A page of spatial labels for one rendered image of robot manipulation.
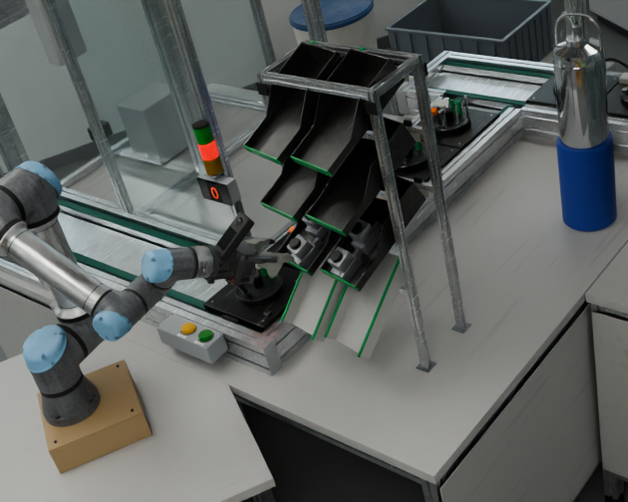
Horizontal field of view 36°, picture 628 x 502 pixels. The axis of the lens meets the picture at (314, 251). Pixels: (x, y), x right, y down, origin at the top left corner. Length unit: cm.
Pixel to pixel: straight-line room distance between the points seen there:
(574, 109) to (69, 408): 155
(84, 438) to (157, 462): 20
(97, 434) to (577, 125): 152
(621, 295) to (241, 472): 110
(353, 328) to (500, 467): 52
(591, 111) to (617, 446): 101
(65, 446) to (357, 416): 74
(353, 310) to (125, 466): 70
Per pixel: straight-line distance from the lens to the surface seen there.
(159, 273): 220
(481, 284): 281
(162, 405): 270
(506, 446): 260
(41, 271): 230
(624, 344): 280
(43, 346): 255
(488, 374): 253
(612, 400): 298
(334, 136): 222
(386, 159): 220
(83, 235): 346
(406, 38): 453
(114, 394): 267
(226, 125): 401
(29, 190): 240
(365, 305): 247
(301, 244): 240
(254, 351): 265
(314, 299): 256
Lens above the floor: 258
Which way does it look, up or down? 34 degrees down
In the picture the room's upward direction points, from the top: 15 degrees counter-clockwise
